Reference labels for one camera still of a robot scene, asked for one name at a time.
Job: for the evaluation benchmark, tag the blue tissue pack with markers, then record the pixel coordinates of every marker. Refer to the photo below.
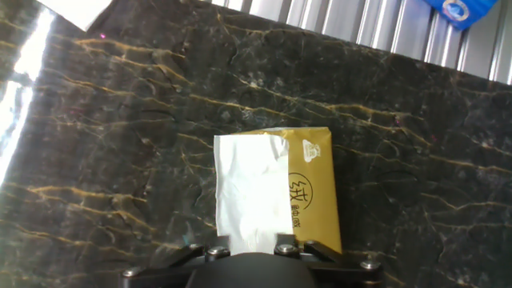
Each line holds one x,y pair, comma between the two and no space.
460,12

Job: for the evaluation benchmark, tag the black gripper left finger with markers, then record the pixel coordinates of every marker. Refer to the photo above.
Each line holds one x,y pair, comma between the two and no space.
172,272

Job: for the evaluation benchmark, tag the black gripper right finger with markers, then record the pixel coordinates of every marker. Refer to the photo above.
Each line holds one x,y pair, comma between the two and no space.
340,272

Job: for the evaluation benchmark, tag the white napkin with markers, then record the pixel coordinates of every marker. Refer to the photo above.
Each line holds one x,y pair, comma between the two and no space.
252,192

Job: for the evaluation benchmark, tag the dark marble pattern mat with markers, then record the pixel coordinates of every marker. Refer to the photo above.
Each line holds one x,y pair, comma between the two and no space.
120,160

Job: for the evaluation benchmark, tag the flat white paper sheet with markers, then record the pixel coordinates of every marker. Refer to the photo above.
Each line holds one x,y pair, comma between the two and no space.
76,12

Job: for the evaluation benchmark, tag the gold tissue pack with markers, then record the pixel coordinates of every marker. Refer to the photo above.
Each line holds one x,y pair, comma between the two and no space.
316,208

